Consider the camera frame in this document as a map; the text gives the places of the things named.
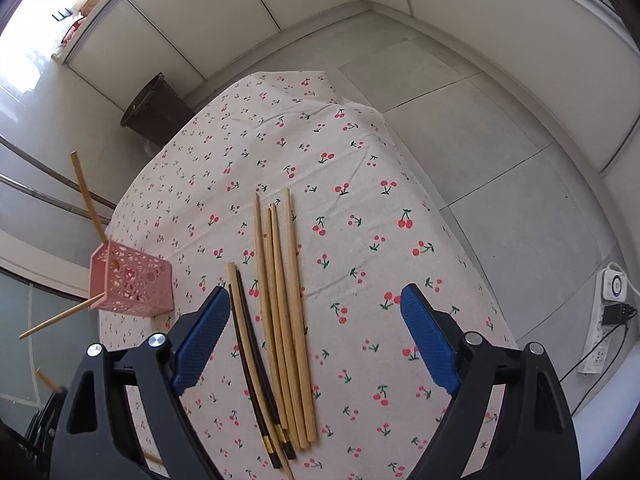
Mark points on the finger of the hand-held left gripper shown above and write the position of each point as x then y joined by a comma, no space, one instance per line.
47,420

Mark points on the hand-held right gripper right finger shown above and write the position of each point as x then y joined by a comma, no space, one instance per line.
430,340

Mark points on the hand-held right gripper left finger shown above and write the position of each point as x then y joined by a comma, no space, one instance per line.
200,340

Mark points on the light wooden chopstick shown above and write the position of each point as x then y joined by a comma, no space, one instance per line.
265,285
234,280
50,380
55,321
286,310
299,310
278,300

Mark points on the dark brown chopstick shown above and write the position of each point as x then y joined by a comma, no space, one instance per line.
247,380
260,370

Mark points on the pink perforated plastic basket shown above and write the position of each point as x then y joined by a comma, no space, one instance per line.
135,280

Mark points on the bundle of wooden chopsticks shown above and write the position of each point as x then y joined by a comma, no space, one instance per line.
89,200

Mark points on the frosted glass sliding door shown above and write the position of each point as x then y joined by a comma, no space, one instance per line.
20,360

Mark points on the white power strip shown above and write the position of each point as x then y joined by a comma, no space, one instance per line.
597,350

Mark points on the black plug adapter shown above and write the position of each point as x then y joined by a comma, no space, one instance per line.
617,314

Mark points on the white round-dial plug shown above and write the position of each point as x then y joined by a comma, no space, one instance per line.
616,286

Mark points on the cherry print tablecloth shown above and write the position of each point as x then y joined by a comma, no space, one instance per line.
350,160

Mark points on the dark brown trash bin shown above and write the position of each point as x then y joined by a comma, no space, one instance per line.
155,115

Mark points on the red plastic basket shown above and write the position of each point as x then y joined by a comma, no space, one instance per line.
72,30

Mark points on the wicker basket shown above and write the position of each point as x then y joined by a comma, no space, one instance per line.
95,2

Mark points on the black hook rack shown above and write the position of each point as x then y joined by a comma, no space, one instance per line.
61,15

